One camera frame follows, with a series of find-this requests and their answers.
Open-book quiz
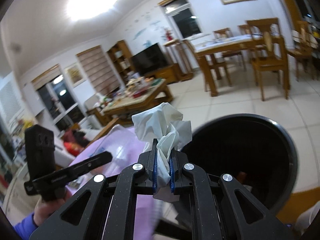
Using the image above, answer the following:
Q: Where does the wooden dining table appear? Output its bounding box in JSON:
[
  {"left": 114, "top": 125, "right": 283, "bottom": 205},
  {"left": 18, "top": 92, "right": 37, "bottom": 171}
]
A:
[{"left": 190, "top": 34, "right": 254, "bottom": 96}]

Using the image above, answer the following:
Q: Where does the wooden bookshelf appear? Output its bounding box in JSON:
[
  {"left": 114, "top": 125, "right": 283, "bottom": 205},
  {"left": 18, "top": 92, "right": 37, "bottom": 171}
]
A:
[{"left": 107, "top": 40, "right": 136, "bottom": 83}]

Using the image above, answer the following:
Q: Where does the black television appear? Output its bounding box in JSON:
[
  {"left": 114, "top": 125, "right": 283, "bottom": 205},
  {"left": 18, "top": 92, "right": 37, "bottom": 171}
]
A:
[{"left": 131, "top": 43, "right": 169, "bottom": 76}]

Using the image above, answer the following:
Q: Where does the red cushion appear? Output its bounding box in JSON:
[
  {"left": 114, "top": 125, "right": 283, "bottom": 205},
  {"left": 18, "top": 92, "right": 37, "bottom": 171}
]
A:
[{"left": 63, "top": 142, "right": 84, "bottom": 157}]

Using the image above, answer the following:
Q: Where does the wooden tv cabinet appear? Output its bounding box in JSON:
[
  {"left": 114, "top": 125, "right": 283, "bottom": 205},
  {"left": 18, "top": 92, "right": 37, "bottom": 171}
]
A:
[{"left": 144, "top": 63, "right": 183, "bottom": 84}]

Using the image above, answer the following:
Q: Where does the purple tablecloth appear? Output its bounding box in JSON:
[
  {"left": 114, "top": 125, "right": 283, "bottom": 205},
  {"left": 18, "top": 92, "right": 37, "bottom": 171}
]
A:
[{"left": 67, "top": 125, "right": 162, "bottom": 239}]

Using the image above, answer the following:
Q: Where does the black trash bin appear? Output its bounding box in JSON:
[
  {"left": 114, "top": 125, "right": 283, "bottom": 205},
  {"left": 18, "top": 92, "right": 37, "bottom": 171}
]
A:
[{"left": 181, "top": 113, "right": 298, "bottom": 214}]

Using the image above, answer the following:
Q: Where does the white sofa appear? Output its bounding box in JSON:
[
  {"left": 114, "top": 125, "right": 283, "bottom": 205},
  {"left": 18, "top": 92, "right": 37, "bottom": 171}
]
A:
[{"left": 53, "top": 92, "right": 106, "bottom": 165}]

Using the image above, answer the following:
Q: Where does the wooden dining chair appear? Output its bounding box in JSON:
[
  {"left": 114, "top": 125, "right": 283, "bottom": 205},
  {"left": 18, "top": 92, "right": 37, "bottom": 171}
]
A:
[{"left": 246, "top": 17, "right": 290, "bottom": 101}]

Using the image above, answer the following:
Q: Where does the white tissue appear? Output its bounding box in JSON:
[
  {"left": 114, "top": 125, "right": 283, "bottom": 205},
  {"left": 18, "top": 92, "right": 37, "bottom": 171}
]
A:
[{"left": 132, "top": 102, "right": 192, "bottom": 203}]

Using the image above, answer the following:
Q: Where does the wooden coffee table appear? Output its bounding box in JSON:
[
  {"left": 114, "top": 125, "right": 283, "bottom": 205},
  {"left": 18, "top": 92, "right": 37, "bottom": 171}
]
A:
[{"left": 102, "top": 79, "right": 173, "bottom": 119}]

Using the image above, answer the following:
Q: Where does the left hand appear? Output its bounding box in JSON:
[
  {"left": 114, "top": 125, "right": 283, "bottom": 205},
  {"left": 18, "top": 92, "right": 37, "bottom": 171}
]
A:
[{"left": 33, "top": 190, "right": 72, "bottom": 226}]

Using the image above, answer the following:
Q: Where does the wooden plant stand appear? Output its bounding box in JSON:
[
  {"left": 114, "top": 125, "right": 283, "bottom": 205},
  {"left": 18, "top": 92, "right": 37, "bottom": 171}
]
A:
[{"left": 163, "top": 39, "right": 194, "bottom": 81}]

